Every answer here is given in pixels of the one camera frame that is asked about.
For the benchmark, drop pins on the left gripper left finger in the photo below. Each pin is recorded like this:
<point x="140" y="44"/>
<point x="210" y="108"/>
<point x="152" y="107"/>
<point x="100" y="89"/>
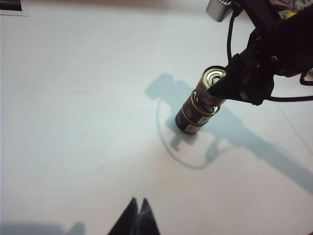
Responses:
<point x="127" y="225"/>

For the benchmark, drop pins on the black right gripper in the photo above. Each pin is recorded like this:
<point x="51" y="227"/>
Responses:
<point x="259" y="80"/>

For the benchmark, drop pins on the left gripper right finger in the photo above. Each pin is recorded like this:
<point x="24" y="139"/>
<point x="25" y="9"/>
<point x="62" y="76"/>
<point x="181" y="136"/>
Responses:
<point x="148" y="225"/>

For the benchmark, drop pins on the dark red tin can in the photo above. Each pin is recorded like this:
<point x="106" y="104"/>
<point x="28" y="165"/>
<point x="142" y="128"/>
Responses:
<point x="185" y="126"/>
<point x="193" y="110"/>
<point x="209" y="76"/>

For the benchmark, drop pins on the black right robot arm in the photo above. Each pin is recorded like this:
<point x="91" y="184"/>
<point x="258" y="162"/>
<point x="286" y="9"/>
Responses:
<point x="293" y="36"/>

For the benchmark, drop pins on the crumpled fabric bag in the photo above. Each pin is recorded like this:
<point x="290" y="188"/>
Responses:
<point x="291" y="7"/>

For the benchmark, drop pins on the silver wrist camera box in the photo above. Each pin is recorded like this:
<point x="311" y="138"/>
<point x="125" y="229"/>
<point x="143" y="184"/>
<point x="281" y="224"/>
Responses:
<point x="218" y="9"/>

